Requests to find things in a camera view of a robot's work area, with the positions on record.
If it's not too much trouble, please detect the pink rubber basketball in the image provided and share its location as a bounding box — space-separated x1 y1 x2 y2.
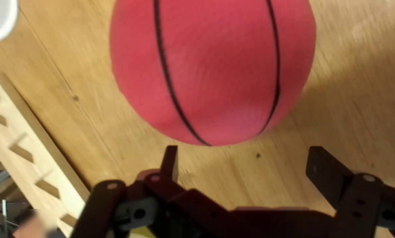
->
109 0 319 148

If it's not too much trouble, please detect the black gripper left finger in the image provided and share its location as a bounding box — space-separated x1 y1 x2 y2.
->
70 144 234 238

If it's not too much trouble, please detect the wooden strip with slots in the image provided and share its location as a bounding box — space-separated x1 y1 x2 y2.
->
0 71 93 238

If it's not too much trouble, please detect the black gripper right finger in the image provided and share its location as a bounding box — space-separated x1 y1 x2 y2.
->
305 145 395 238

